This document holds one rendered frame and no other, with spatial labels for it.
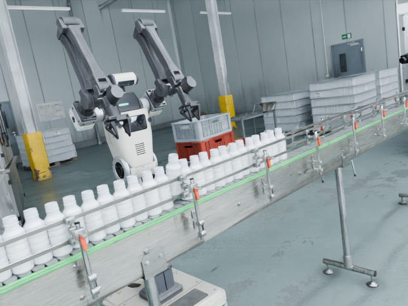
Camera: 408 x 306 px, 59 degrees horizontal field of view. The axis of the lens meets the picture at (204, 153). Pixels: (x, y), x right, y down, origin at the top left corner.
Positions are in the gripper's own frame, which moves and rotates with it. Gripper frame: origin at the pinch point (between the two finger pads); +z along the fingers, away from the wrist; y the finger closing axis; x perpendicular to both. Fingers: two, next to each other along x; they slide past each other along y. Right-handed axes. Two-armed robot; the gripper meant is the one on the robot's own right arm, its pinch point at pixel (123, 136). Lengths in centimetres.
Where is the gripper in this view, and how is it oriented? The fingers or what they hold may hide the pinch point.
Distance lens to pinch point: 165.0
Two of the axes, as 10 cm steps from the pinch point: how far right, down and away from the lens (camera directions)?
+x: -5.7, 3.7, 7.4
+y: 7.1, -2.3, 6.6
